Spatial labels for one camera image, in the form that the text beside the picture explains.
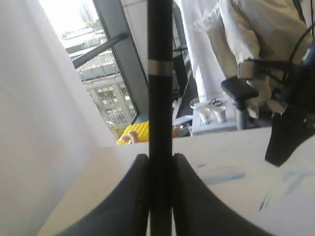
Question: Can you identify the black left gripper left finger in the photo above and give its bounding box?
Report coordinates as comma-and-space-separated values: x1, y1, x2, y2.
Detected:
57, 154, 150, 236

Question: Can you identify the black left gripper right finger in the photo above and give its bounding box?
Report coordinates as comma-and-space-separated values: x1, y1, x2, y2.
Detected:
172, 153, 270, 236

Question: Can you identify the black office chair armrest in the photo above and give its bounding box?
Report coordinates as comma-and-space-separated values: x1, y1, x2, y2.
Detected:
221, 77, 259, 130

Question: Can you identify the clear glass bowl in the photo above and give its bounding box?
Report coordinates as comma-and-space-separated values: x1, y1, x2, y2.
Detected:
189, 92, 233, 111

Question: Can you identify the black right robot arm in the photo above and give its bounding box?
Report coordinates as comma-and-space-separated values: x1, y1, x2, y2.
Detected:
253, 43, 315, 167

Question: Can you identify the yellow quilted cushion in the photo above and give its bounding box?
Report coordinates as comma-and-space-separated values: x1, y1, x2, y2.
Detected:
117, 121, 149, 145

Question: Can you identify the black paintbrush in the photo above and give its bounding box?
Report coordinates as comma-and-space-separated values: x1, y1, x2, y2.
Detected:
147, 0, 173, 236

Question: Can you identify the person in beige clothes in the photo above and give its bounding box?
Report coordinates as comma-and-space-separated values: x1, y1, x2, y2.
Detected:
177, 0, 313, 113

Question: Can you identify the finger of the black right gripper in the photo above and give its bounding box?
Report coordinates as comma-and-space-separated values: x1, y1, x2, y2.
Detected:
265, 108, 315, 167

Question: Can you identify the brown teddy bear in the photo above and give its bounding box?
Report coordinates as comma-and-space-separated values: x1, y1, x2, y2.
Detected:
121, 130, 140, 144

